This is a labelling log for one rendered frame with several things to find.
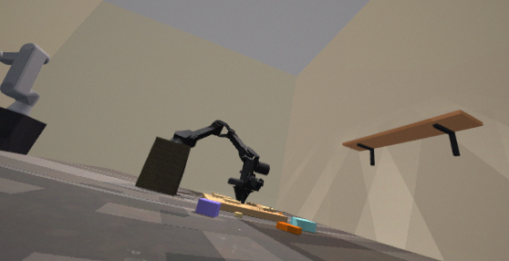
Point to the light blue flat block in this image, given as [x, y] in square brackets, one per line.
[303, 223]

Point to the purple block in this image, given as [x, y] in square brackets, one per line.
[208, 207]

